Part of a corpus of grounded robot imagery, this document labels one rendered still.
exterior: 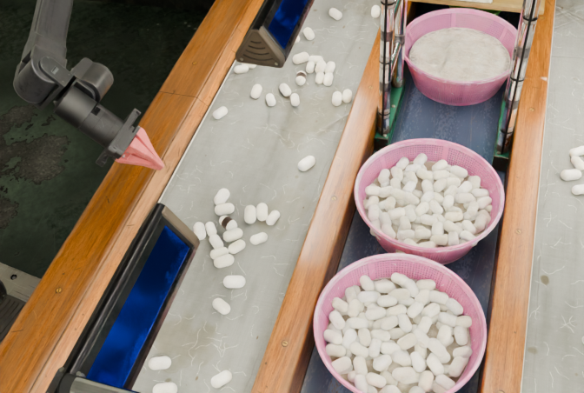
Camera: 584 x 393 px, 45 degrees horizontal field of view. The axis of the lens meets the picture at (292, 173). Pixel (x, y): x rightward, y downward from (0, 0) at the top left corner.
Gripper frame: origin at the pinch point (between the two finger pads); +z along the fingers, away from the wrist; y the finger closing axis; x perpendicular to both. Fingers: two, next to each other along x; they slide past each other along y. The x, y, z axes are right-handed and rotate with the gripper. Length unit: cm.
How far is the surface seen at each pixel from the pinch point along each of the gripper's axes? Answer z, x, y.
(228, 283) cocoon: 19.4, -4.2, -14.3
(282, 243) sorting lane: 25.0, -6.4, -2.9
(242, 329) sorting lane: 24.2, -5.9, -21.0
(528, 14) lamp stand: 32, -51, 31
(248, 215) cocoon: 18.1, -3.3, 0.1
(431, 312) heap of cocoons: 46, -24, -10
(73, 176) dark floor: -4, 116, 57
